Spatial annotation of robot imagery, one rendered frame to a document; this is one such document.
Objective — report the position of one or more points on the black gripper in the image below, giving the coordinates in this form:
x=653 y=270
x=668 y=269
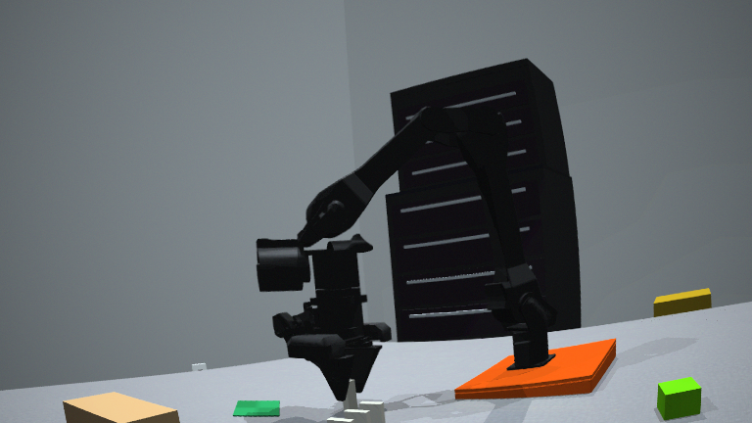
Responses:
x=341 y=347

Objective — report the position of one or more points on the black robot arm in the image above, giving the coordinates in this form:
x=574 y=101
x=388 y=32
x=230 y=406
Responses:
x=514 y=297

